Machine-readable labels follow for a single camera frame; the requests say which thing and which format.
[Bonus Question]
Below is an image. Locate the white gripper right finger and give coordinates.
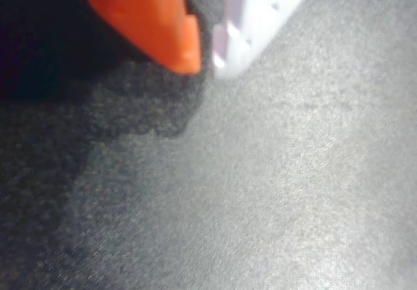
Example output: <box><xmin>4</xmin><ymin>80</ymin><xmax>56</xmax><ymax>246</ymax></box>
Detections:
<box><xmin>211</xmin><ymin>0</ymin><xmax>323</xmax><ymax>81</ymax></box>

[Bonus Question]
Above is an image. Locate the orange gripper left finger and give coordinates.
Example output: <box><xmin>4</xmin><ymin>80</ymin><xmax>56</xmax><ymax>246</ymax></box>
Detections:
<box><xmin>75</xmin><ymin>0</ymin><xmax>203</xmax><ymax>75</ymax></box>

